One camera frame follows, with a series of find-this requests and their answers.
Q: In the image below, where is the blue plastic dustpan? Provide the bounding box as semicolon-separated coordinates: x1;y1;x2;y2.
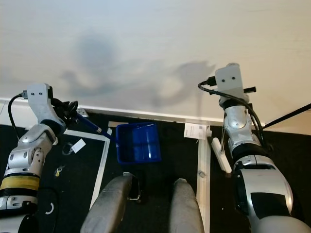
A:
75;113;162;165

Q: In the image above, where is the black floor edge strip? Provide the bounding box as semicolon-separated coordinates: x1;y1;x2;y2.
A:
263;102;311;129

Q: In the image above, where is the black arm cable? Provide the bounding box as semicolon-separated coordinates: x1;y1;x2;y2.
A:
7;92;29;128
198;78;267;146

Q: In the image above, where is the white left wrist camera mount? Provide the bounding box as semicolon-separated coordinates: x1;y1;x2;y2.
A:
26;83;67;128

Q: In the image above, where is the white printed paper tag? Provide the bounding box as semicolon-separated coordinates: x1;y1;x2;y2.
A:
184;123;209;140

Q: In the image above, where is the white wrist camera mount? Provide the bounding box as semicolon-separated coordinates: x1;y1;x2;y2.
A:
214;65;246;101
26;83;67;128

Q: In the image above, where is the small white card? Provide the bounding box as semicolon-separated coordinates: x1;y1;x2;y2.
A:
71;139;87;154

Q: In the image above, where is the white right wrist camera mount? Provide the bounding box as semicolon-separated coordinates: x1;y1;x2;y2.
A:
214;65;246;101

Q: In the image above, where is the grey robot left leg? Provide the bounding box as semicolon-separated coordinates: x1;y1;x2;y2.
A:
80;173;139;233

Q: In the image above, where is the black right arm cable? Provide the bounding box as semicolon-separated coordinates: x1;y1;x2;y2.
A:
198;78;267;146

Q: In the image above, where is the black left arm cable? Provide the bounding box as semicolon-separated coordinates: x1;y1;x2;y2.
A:
7;92;29;128

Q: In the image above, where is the white baseboard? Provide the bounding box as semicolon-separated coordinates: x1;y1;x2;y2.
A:
0;96;225;125

